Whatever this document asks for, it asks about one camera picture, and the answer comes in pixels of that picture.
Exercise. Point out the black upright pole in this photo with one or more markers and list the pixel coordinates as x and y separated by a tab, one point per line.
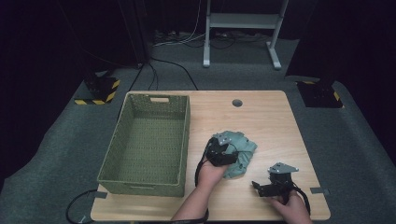
137	34

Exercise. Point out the grey tape strip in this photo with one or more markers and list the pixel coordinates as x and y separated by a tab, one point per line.
319	190
100	194

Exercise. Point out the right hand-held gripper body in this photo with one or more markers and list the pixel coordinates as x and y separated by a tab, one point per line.
281	179

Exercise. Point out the teal cloth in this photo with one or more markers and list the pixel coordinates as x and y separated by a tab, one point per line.
246	149

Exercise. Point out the person's left hand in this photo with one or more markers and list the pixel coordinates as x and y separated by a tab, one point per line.
211	175

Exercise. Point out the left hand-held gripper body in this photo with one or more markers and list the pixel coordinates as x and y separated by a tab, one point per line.
219	154

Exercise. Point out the green woven basket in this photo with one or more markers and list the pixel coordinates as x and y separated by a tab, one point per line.
115	146

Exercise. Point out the person's right hand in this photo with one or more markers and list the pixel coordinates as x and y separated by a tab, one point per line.
294	210

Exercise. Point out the black yellow striped stand base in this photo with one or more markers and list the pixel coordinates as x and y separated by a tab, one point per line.
102	88
319	95

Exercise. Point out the white metal stand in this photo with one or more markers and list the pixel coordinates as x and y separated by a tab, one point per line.
243	21

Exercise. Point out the grey round table grommet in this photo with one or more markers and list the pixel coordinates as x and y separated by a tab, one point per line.
237	103

